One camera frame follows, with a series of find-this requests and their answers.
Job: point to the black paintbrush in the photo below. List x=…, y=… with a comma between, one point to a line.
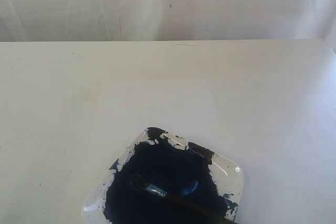
x=140, y=183

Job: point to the white paper sheet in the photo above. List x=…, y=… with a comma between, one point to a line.
x=182, y=107

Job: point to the white square paint dish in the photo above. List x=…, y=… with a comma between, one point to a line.
x=180, y=167

